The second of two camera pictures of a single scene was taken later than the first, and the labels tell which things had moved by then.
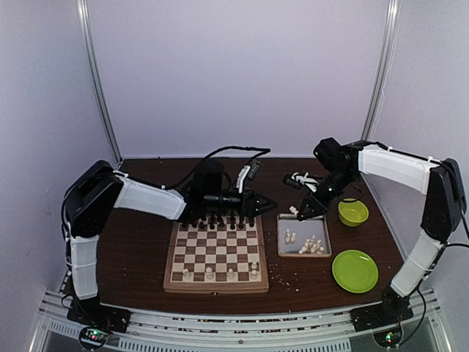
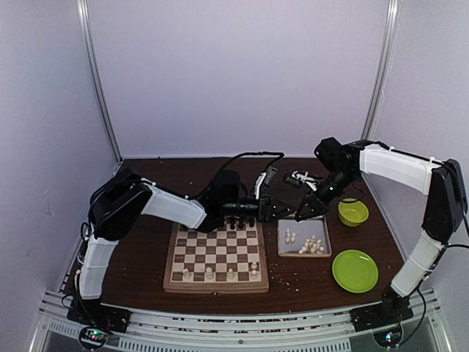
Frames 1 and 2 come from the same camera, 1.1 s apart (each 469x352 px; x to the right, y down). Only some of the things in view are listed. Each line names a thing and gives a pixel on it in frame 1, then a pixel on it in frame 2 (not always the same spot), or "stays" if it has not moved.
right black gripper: (319, 207) stays
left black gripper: (248, 205) -> (267, 209)
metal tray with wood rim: (308, 238) stays
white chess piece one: (209, 276) stays
